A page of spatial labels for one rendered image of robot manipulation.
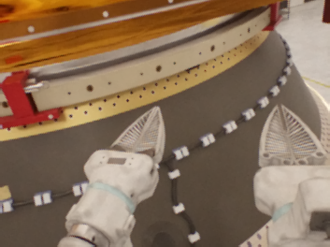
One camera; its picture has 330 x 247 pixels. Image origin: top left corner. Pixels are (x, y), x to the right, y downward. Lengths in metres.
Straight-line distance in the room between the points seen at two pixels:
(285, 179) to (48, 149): 0.51
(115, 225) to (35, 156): 0.38
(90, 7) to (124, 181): 0.43
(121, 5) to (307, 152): 0.50
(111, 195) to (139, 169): 0.05
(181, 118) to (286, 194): 0.44
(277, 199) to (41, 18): 0.56
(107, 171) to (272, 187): 0.21
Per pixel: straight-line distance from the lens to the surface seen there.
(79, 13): 0.73
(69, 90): 0.67
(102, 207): 0.40
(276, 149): 0.45
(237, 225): 0.87
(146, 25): 0.77
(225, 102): 0.85
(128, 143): 0.50
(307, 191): 0.31
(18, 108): 0.68
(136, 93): 0.74
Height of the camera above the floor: 1.93
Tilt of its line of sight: 30 degrees down
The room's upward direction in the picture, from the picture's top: 9 degrees counter-clockwise
